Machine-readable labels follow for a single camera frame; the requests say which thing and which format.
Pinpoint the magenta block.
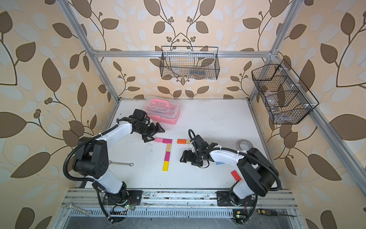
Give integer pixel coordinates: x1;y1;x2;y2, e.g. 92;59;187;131
165;151;171;162
163;138;173;144

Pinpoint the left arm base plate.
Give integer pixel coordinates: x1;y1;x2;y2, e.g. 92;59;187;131
104;190;143;206

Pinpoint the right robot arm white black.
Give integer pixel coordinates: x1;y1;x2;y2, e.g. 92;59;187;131
180;145;282;206

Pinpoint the yellow black screwdriver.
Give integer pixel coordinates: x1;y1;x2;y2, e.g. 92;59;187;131
258;209;296;217

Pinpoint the yellow block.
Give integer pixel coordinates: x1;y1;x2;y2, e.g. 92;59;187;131
163;161;169;172

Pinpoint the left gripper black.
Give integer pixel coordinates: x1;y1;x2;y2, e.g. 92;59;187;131
135;122;165;142

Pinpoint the pink plastic toolbox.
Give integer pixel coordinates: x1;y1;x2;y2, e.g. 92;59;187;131
143;96;181;125

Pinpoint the small silver wrench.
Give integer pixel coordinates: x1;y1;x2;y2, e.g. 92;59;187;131
109;161;134;167

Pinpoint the large silver wrench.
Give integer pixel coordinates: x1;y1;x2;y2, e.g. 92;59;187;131
66;202;91;217

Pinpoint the red block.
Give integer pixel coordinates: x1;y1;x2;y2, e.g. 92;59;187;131
231;170;242;182

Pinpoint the back wire basket black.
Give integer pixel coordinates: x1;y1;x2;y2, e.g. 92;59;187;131
159;45;220;80

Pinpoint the light pink block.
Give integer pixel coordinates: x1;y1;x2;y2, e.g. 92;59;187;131
154;137;164;143

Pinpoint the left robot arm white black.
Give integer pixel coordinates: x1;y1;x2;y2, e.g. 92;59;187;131
63;110;165;206

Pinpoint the white tape roll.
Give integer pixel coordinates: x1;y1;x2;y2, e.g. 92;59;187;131
236;139;253;151

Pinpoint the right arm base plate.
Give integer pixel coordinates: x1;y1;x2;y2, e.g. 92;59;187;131
216;191;255;208

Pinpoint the right wire basket black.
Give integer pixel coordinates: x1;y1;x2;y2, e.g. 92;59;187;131
251;60;319;125

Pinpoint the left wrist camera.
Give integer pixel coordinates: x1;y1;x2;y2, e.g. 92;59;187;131
132;109;150;123

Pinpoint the wire basket black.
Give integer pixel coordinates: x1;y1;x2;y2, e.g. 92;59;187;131
159;45;220;80
251;60;319;125

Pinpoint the orange block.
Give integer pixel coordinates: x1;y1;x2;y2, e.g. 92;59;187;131
177;139;187;145

